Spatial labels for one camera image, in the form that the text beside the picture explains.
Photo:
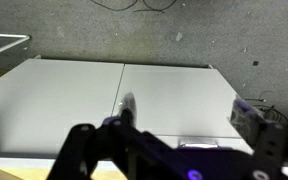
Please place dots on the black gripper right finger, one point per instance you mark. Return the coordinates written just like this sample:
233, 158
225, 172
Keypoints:
245, 118

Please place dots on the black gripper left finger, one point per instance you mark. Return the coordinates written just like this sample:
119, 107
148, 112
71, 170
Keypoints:
128, 106

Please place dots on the white metal file cabinet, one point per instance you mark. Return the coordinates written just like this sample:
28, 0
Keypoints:
50, 100

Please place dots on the small black floor piece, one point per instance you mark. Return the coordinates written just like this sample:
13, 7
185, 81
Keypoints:
255, 63

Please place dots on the white scrap on floor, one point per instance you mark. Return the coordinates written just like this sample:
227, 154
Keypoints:
179, 36

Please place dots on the white metal frame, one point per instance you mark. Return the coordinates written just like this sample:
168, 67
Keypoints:
7, 35

